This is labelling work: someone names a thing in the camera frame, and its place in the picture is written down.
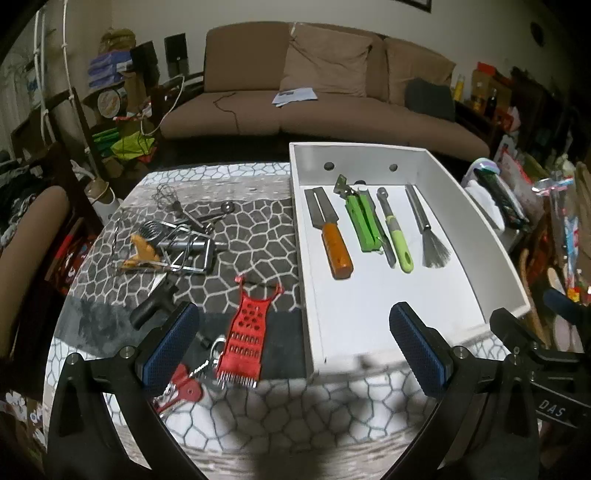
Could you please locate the black speaker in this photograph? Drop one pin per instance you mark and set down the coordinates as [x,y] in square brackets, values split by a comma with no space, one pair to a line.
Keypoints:
[175,53]

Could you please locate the grey honeycomb patterned mat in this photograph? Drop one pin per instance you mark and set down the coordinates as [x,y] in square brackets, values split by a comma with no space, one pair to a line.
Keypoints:
[258,240]

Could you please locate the pile of household clutter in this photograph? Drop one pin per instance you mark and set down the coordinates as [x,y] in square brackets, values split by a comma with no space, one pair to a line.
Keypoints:
[561,207]

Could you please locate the framed wall picture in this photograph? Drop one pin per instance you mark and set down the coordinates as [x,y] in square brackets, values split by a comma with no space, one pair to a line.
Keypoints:
[415,3]

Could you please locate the metal measuring spoon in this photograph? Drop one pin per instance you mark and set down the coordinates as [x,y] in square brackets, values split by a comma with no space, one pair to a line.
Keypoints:
[226,206]

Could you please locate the dark grey cushion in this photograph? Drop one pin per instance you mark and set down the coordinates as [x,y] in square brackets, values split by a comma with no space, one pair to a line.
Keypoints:
[429,99]

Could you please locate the metal coil whisk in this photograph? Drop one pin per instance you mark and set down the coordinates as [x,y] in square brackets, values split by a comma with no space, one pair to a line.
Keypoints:
[150,229]

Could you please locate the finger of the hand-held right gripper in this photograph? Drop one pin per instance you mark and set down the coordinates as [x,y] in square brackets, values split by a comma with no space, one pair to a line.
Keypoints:
[565,304]
[508,325]

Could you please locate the white bag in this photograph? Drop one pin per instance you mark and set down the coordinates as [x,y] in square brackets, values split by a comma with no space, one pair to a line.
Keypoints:
[480,194]

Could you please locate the metal key clip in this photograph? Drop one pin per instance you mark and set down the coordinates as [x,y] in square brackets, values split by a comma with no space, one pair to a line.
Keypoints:
[217,350]

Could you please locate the brown sofa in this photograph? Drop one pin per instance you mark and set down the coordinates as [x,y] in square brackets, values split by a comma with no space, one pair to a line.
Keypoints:
[323,122]

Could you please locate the white papers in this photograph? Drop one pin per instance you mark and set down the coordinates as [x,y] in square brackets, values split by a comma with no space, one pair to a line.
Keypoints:
[295,96]

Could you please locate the yellow bottle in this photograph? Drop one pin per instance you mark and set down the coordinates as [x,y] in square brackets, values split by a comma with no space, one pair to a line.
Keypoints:
[458,87]

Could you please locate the green can opener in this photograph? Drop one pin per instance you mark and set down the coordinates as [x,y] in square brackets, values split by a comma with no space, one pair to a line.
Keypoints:
[364,226]

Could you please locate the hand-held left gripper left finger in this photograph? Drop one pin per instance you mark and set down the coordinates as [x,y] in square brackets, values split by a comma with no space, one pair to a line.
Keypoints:
[170,353]

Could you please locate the red plastic grater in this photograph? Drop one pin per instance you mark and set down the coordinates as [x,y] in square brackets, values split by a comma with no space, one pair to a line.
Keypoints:
[244,337]

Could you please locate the round wall fixture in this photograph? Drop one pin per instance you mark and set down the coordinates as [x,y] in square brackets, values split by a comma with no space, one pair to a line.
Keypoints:
[538,33]

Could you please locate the metal balloon whisk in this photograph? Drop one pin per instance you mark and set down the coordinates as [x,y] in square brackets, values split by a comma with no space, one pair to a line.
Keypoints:
[167,194]

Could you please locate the white metal rack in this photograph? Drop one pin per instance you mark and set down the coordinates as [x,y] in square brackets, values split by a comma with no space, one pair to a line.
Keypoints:
[45,69]

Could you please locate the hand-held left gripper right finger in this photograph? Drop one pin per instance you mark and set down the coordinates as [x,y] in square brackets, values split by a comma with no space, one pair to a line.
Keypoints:
[418,355]

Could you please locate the white rectangular container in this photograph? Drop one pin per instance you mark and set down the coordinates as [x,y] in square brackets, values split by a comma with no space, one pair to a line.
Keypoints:
[392,295]

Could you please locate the orange box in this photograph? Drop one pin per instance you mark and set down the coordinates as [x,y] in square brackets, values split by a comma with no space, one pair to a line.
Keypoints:
[482,83]

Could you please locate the green cloth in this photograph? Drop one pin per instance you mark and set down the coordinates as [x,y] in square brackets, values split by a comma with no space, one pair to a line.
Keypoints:
[124,145]

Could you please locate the stack of blue boxes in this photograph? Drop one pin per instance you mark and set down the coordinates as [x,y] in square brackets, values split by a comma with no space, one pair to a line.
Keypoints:
[108,69]

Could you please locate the brown sofa pillow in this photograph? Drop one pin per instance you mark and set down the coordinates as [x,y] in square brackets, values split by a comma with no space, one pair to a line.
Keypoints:
[323,64]

